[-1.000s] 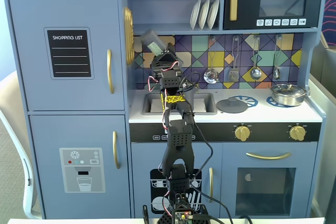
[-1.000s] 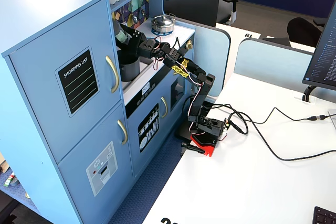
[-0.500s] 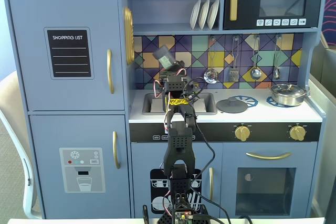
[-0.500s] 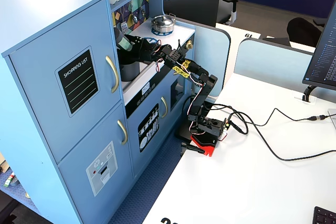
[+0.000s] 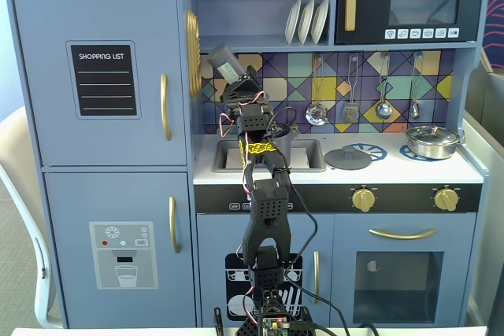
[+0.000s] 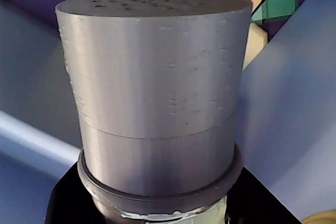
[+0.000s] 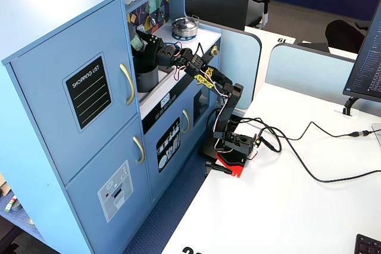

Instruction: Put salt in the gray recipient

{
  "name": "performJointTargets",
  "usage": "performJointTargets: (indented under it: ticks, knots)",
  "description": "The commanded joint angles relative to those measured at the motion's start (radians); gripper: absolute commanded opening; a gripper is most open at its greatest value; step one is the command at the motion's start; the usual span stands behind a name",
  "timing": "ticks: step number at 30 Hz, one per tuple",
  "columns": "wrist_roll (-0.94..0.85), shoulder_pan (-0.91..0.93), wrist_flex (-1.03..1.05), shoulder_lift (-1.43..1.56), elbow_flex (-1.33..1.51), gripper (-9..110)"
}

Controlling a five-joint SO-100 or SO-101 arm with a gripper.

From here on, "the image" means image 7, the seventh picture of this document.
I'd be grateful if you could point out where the gold curved fridge handle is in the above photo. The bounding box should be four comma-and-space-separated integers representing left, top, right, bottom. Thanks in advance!
132, 136, 146, 165
119, 62, 136, 106

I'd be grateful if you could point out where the blue dishwasher door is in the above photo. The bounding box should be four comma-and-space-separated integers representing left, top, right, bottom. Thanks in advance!
144, 87, 199, 204

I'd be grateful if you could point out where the thick black power cable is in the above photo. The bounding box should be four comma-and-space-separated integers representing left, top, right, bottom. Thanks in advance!
258, 127, 381, 183

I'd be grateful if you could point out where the gray ice dispenser sticker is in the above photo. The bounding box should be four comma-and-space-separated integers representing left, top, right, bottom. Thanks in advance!
97, 159, 135, 224

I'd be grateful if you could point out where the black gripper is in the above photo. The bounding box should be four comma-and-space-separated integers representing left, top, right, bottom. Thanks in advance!
132, 31, 183, 73

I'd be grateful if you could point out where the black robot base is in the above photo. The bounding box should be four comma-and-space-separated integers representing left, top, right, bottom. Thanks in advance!
213, 130, 258, 159

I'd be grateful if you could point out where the colourful tile backsplash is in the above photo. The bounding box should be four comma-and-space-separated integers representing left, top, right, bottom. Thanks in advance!
126, 0, 170, 33

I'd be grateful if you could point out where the black keyboard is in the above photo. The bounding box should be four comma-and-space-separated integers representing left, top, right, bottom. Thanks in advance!
354, 234, 381, 254

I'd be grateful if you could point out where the gold dishwasher handle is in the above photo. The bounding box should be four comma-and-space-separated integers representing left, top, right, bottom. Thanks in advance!
182, 109, 191, 134

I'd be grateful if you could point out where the black table clamp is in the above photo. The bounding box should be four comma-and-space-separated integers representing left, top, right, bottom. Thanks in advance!
204, 161, 233, 176

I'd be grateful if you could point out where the black oven control panel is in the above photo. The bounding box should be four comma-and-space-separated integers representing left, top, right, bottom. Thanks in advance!
142, 38, 221, 135

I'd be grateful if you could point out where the blue ice dispenser freezer door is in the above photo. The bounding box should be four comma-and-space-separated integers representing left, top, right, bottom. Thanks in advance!
65, 115, 152, 254

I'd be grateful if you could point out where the green red small box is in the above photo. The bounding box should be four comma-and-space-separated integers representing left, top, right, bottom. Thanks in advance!
3, 195, 18, 213

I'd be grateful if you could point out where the gray printed pot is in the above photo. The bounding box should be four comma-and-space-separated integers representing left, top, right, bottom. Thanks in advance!
135, 65, 160, 93

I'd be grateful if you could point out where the gray sink basin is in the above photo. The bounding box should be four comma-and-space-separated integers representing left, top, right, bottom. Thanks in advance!
138, 66, 176, 103

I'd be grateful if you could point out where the black Dell monitor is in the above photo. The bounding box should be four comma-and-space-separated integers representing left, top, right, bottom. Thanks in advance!
183, 0, 251, 31

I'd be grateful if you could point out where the black shopping list board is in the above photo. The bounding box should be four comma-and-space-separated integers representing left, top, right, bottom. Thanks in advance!
61, 52, 114, 134

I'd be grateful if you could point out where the black office chair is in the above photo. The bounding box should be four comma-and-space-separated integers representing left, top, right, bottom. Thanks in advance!
324, 19, 373, 54

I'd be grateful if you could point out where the blue wooden toy kitchen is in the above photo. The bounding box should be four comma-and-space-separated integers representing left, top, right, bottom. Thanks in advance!
0, 0, 223, 254

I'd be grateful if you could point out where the blue oven door with window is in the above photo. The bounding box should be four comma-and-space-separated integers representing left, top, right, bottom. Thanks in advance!
190, 75, 223, 148

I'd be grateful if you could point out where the monitor showing code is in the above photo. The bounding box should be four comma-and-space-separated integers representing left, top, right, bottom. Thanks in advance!
342, 0, 381, 103

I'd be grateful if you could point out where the steel pot with lid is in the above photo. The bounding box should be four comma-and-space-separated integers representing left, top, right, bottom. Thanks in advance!
171, 17, 199, 38

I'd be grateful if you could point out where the red base plate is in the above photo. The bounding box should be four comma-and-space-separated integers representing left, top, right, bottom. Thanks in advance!
214, 151, 246, 179

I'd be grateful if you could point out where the black monitor stand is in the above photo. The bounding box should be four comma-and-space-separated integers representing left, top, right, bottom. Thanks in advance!
342, 96, 358, 117

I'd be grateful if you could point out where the light blue desk divider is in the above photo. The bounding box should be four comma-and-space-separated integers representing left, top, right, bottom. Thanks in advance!
265, 43, 381, 118
193, 18, 263, 112

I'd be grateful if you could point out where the black USB cable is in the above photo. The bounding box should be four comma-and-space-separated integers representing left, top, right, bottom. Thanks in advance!
279, 121, 381, 142

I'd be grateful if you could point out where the steel ladle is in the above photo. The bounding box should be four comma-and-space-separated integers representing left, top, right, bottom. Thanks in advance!
145, 7, 158, 27

